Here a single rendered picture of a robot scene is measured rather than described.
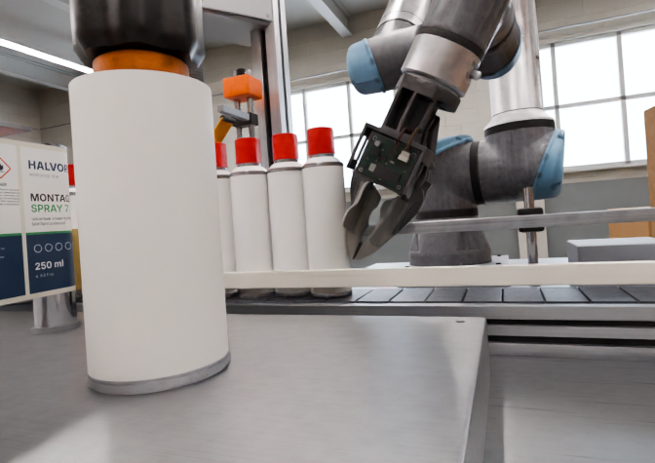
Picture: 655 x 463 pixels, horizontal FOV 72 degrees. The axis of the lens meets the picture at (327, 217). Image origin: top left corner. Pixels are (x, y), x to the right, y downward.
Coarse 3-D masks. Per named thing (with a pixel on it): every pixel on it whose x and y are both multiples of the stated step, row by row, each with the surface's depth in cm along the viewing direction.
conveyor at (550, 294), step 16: (448, 288) 55; (464, 288) 54; (480, 288) 53; (496, 288) 52; (512, 288) 52; (528, 288) 51; (544, 288) 50; (560, 288) 50; (576, 288) 49; (592, 288) 48; (608, 288) 48; (624, 288) 47; (640, 288) 47
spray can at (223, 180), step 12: (216, 144) 60; (216, 156) 60; (216, 168) 60; (228, 180) 60; (228, 192) 60; (228, 204) 59; (228, 216) 59; (228, 228) 59; (228, 240) 59; (228, 252) 59; (228, 264) 59
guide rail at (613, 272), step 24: (504, 264) 46; (528, 264) 44; (552, 264) 43; (576, 264) 42; (600, 264) 42; (624, 264) 41; (648, 264) 40; (240, 288) 56; (264, 288) 55; (288, 288) 54
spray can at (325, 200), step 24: (312, 144) 54; (312, 168) 53; (336, 168) 54; (312, 192) 54; (336, 192) 54; (312, 216) 54; (336, 216) 53; (312, 240) 54; (336, 240) 53; (312, 264) 54; (336, 264) 53; (312, 288) 54; (336, 288) 53
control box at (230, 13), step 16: (208, 0) 66; (224, 0) 67; (240, 0) 68; (256, 0) 70; (208, 16) 67; (224, 16) 68; (240, 16) 69; (256, 16) 70; (208, 32) 73; (224, 32) 73; (240, 32) 73
